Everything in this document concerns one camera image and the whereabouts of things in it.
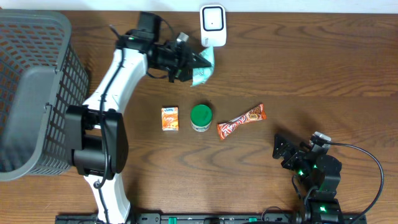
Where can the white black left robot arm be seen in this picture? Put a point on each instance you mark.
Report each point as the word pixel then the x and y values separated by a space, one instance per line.
pixel 96 138

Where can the small orange snack box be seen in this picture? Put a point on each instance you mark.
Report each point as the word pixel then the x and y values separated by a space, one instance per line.
pixel 169 117

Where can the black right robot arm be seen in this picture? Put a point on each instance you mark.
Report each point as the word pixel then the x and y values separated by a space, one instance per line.
pixel 319 174

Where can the white barcode scanner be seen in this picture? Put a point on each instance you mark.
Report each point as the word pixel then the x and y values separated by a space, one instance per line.
pixel 213 25

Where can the grey plastic mesh basket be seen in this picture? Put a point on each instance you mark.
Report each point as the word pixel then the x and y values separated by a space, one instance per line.
pixel 41 75

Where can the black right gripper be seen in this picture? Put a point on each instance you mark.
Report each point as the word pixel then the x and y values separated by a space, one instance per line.
pixel 296 154

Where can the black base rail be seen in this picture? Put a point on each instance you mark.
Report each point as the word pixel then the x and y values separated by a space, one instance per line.
pixel 155 218

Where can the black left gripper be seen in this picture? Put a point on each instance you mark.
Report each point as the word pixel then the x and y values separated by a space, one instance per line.
pixel 186 71

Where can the orange candy bar wrapper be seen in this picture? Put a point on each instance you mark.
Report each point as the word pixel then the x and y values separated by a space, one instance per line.
pixel 255 114

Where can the green lid jar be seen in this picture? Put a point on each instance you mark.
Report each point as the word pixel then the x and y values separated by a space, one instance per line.
pixel 201 118

